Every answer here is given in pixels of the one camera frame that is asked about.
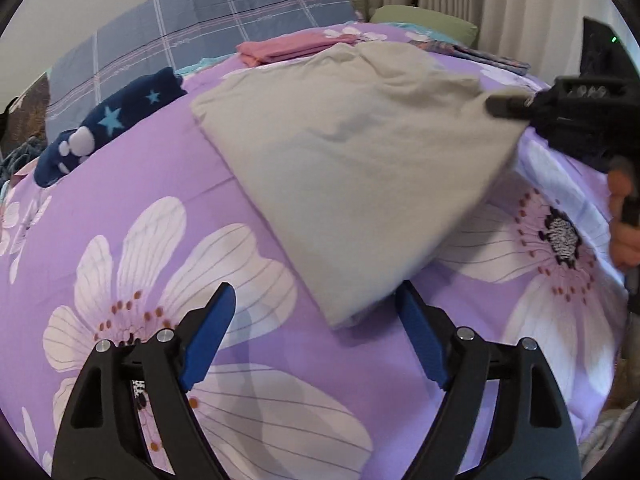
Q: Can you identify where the dark floral cloth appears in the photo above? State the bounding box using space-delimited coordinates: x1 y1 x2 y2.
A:
10 72 51 136

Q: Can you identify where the navy star fleece garment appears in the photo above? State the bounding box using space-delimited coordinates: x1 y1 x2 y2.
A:
34 67 188 187

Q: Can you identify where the grey plaid pillow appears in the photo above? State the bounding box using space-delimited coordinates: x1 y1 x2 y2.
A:
45 0 366 133

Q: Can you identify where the colourful patterned cloth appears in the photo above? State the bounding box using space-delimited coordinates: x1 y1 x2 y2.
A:
407 30 531 75

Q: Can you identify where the dark teal blanket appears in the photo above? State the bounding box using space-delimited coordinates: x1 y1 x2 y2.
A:
0 135 48 183

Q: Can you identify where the beige t-shirt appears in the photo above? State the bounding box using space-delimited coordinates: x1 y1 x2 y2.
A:
191 42 531 330

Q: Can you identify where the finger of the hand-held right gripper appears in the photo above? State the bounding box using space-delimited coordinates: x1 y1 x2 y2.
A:
486 91 540 123

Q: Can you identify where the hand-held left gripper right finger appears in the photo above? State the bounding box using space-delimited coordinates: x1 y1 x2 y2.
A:
395 280 583 480

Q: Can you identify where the person's right hand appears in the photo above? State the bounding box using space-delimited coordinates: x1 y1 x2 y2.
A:
606 164 640 272

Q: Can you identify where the pink folded garment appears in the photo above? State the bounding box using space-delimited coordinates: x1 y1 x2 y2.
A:
236 30 361 67

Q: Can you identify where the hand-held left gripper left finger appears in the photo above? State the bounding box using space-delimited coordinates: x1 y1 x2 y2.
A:
51 281 237 480

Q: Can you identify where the purple floral bedsheet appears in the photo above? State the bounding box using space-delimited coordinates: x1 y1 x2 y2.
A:
0 22 636 480

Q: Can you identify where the cream pleated curtain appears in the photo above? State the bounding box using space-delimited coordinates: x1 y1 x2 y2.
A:
345 0 640 91

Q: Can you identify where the green pillow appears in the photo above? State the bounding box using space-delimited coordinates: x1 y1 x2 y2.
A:
370 5 478 48

